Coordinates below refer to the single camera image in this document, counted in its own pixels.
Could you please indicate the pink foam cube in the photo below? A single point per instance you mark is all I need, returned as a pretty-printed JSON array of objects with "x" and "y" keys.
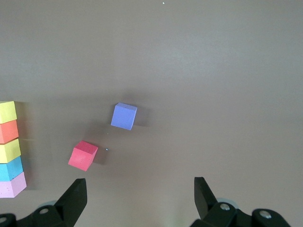
[{"x": 11, "y": 188}]

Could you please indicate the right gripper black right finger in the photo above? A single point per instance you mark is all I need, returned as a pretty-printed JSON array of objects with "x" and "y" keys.
[{"x": 203, "y": 201}]

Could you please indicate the red foam cube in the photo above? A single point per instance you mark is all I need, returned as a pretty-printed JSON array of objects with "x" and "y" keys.
[{"x": 81, "y": 157}]

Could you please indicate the blue foam cube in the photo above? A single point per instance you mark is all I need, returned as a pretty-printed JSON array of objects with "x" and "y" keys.
[{"x": 10, "y": 170}]

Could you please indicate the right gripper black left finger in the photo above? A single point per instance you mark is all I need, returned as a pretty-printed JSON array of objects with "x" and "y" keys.
[{"x": 71, "y": 201}]

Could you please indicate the orange foam cube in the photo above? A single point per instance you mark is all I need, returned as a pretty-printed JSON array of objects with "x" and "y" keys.
[{"x": 8, "y": 131}]

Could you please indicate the purple foam cube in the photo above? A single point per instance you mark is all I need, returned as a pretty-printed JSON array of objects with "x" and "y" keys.
[{"x": 123, "y": 117}]

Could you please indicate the yellow foam cube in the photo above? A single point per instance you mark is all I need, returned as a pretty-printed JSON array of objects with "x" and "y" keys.
[
  {"x": 7, "y": 111},
  {"x": 9, "y": 151}
]

